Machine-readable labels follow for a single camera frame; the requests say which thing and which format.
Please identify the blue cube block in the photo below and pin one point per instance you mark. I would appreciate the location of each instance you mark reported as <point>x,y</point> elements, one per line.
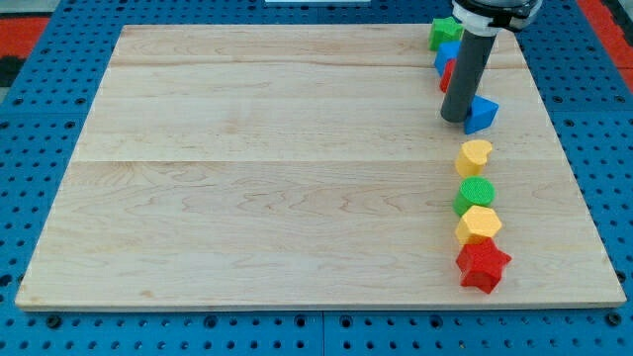
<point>445,52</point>

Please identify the red block behind rod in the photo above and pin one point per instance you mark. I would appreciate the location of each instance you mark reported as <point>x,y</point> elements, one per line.
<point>447,74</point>

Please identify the red star block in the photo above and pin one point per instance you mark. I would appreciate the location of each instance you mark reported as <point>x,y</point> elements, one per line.
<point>481,265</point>

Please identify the yellow hexagon block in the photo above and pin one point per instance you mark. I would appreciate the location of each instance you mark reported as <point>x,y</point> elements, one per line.
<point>477,224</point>

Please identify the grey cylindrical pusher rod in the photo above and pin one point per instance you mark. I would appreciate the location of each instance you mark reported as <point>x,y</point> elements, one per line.
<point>472,58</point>

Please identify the yellow heart block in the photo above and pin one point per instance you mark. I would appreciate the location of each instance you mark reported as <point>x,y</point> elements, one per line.
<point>473,157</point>

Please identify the green star block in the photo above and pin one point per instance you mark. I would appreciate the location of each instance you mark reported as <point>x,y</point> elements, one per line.
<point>444,30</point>

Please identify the green cylinder block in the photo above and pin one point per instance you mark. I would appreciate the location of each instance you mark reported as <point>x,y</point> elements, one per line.
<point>473,191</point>

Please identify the light wooden board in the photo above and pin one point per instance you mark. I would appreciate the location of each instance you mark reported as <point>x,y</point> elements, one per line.
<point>252,168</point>

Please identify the blue triangle block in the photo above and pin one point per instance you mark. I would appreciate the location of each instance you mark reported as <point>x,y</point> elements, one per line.
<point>481,115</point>

